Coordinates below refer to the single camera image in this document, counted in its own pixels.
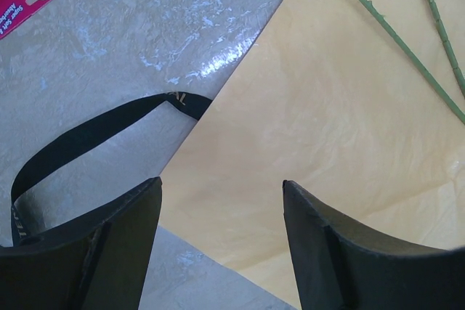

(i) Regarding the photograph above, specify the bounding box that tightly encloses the black ribbon with gold text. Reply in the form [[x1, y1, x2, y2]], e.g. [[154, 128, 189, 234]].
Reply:
[[10, 91, 212, 247]]

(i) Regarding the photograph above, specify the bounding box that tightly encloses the artificial rose bouquet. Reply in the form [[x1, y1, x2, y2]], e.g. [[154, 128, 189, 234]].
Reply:
[[357, 0, 464, 121]]

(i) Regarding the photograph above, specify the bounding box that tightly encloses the orange paper flower wrap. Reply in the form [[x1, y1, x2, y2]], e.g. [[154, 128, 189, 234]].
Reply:
[[160, 0, 464, 306]]

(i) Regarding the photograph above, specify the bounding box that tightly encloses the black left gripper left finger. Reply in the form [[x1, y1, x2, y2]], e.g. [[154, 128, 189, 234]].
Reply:
[[1, 177, 162, 309]]

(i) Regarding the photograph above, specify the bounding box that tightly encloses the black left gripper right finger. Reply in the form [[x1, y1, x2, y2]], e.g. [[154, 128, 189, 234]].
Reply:
[[283, 181, 464, 309]]

